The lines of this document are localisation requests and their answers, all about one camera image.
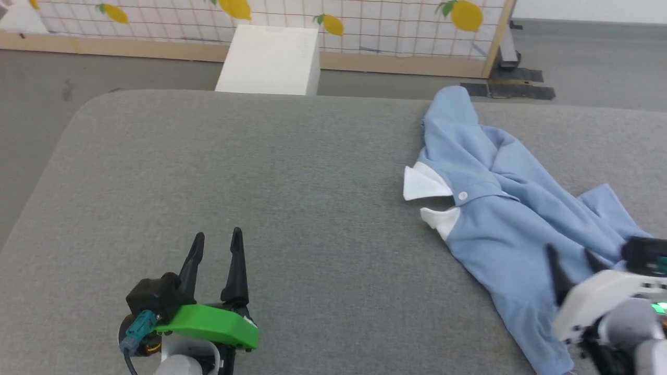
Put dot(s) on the light blue polo shirt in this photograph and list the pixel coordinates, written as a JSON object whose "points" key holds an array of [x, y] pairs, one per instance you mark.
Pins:
{"points": [[500, 224]]}

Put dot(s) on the white rectangular box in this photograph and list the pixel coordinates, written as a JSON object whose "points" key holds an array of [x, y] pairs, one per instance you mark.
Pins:
{"points": [[271, 62]]}

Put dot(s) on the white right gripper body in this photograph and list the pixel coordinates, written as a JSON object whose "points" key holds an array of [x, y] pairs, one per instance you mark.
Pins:
{"points": [[599, 297]]}

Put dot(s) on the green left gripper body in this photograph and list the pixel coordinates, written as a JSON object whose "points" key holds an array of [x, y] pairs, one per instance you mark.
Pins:
{"points": [[213, 323]]}

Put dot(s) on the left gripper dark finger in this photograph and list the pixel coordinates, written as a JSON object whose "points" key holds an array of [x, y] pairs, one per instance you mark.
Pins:
{"points": [[192, 268], [237, 271]]}

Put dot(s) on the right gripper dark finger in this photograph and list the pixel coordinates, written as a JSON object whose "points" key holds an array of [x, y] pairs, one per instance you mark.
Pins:
{"points": [[594, 264], [560, 278]]}

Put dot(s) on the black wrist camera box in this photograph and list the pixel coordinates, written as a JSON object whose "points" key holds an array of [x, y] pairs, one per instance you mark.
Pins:
{"points": [[646, 255], [153, 294]]}

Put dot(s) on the lemon print wooden frame partition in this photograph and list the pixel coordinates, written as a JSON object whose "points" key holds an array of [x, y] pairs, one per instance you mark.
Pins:
{"points": [[365, 31]]}

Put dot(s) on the short black floor tape strip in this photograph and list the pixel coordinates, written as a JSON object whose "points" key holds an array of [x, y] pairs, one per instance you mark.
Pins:
{"points": [[521, 75]]}

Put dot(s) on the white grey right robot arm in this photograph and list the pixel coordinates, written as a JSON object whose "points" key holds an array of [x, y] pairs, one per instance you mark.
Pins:
{"points": [[630, 338]]}

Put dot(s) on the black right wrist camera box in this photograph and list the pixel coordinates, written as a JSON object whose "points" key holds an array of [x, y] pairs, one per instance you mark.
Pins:
{"points": [[646, 255]]}

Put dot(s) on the long black floor tape strip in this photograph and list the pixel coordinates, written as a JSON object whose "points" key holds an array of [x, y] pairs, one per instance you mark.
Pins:
{"points": [[521, 91]]}

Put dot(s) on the grey metal partition stand foot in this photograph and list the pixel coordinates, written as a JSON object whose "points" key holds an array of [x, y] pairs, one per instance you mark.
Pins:
{"points": [[509, 52]]}

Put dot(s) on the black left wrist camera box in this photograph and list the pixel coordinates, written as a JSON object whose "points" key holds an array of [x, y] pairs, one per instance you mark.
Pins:
{"points": [[153, 294]]}

